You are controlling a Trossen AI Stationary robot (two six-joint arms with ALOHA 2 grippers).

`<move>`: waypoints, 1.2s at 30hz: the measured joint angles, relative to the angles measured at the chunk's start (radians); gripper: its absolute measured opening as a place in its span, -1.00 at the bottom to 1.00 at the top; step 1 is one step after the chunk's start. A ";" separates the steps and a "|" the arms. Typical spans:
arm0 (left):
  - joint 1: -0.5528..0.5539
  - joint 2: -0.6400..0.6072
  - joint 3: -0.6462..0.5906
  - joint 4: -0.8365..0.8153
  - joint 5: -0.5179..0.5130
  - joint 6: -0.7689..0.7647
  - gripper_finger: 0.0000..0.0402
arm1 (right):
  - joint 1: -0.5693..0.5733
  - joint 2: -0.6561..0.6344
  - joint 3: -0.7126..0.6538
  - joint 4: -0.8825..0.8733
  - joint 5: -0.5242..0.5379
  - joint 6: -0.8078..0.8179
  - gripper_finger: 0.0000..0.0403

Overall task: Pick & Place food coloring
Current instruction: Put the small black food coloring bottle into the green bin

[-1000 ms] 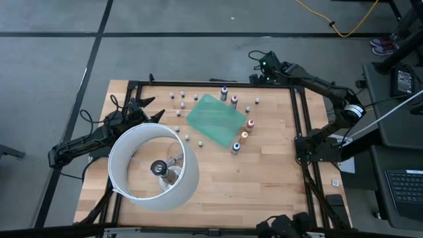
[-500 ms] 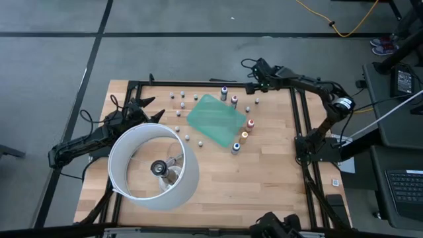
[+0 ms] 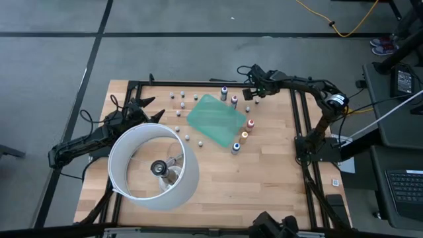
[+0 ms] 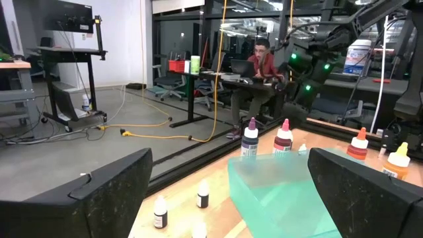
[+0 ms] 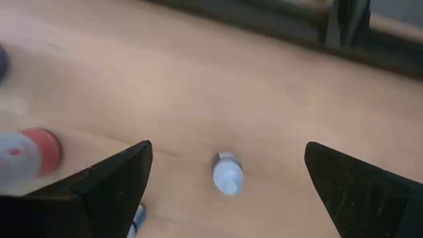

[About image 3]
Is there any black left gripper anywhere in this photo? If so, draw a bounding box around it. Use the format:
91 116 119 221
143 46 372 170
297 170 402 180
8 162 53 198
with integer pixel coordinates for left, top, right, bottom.
125 97 165 124

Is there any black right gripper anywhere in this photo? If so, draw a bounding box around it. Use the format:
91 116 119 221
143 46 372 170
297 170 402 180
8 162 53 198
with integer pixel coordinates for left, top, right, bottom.
243 77 275 101

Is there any green translucent plastic tray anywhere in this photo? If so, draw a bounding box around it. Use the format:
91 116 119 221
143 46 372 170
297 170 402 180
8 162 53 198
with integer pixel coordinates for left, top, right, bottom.
186 93 249 149

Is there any white lamp shade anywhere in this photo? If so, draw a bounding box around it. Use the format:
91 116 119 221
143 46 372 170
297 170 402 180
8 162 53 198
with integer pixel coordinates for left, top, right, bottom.
108 122 200 212

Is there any black desk support beam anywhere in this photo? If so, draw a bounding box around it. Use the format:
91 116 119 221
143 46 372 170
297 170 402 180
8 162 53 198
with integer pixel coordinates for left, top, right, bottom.
339 128 381 162

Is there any black bulky object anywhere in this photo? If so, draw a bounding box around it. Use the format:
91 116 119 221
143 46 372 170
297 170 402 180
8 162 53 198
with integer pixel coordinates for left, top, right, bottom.
248 211 300 238

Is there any black flat rounded device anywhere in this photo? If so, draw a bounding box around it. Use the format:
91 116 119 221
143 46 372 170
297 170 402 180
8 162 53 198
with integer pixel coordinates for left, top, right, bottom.
325 194 346 216

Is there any person's shoe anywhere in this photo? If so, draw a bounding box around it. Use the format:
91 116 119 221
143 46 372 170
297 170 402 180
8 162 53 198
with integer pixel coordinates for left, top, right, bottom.
371 44 399 56
369 36 396 48

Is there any grey chair base leg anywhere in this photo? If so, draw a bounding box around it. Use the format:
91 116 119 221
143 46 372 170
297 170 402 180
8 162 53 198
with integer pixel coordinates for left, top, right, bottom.
0 143 26 159

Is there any black desk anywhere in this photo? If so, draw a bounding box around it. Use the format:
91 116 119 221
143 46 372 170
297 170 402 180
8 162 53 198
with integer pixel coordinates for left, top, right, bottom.
369 144 423 232
362 61 423 150

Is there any thick black desk leg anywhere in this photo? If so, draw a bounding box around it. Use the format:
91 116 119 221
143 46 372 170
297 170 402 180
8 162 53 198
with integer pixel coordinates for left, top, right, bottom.
373 28 423 75

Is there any black power adapter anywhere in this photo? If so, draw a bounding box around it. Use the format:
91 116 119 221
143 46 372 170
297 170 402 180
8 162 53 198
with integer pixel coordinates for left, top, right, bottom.
391 65 418 99

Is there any black rig crossbar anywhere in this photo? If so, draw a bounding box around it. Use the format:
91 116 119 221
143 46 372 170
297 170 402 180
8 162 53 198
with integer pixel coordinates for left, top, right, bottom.
0 223 423 238

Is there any thin black stand leg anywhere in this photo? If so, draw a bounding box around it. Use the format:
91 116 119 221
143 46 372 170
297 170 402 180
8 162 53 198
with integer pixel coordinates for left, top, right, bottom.
387 0 403 21

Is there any black keyboard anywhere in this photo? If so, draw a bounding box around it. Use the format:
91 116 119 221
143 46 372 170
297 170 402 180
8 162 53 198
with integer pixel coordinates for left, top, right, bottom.
385 169 423 223

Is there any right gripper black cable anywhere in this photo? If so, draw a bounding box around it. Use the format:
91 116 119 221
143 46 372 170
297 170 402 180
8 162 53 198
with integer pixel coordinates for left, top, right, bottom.
236 65 254 84

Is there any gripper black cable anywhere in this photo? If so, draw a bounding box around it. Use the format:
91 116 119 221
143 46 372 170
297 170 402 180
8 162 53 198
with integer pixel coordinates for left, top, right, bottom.
79 95 124 134
236 65 254 84

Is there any black aluminium table frame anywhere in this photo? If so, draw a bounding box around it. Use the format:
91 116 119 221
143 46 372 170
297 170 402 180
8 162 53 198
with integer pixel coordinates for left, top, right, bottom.
75 80 353 232

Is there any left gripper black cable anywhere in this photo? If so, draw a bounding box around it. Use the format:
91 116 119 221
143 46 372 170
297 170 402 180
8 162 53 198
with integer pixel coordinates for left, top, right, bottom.
79 95 124 134

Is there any black floor cable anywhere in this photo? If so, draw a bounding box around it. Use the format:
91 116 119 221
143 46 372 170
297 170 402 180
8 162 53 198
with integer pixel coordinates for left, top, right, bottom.
59 157 96 182

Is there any long yellow extension cord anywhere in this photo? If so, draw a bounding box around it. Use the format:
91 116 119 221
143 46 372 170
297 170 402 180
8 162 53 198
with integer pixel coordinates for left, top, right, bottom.
295 0 380 38

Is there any short yellow cord with plug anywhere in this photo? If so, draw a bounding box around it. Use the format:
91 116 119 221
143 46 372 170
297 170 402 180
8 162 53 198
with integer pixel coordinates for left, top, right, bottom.
340 104 374 116

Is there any black power cable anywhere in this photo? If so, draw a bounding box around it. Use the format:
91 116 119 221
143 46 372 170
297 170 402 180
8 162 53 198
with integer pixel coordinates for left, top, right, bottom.
343 93 423 115

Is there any white cable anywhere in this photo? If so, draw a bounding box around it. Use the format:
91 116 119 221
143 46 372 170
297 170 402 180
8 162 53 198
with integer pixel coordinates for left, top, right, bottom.
339 89 423 145

